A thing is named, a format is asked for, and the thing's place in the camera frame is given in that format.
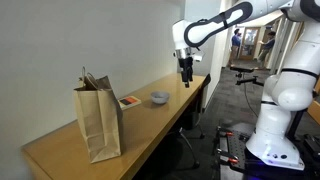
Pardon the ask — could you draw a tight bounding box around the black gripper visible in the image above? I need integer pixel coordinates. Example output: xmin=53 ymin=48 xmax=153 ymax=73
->
xmin=178 ymin=56 xmax=195 ymax=84

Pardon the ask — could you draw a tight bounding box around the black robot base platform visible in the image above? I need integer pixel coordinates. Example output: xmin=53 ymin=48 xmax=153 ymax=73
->
xmin=213 ymin=123 xmax=320 ymax=180

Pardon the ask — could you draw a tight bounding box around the black office chair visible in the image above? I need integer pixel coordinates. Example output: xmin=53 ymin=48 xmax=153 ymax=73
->
xmin=166 ymin=73 xmax=212 ymax=169

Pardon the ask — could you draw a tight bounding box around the grey round bowl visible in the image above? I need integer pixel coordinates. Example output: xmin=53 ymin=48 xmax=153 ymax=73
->
xmin=150 ymin=90 xmax=171 ymax=105

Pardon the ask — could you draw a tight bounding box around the person in blue shirt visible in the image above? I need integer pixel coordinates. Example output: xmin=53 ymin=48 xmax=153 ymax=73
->
xmin=227 ymin=28 xmax=242 ymax=68

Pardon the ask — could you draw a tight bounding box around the white book orange black cover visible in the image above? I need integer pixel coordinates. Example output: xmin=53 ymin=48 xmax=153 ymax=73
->
xmin=117 ymin=95 xmax=142 ymax=111

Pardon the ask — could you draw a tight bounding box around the wooden door with window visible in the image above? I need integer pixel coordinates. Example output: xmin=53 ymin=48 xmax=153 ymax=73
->
xmin=237 ymin=26 xmax=262 ymax=62

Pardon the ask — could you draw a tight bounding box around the person in dark shirt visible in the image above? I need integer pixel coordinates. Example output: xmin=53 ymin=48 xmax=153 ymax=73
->
xmin=256 ymin=30 xmax=277 ymax=70

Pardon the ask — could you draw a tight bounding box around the brown paper bag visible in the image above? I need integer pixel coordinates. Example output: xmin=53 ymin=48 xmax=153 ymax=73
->
xmin=73 ymin=66 xmax=124 ymax=165

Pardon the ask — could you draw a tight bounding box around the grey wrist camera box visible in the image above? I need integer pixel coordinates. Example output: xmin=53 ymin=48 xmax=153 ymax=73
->
xmin=192 ymin=51 xmax=204 ymax=64

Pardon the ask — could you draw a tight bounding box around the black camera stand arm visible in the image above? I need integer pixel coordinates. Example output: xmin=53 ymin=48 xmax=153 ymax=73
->
xmin=229 ymin=65 xmax=265 ymax=87

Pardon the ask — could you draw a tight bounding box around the red handled clamp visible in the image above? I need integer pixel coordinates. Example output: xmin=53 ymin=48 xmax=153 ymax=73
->
xmin=217 ymin=129 xmax=235 ymax=138
xmin=215 ymin=149 xmax=240 ymax=165

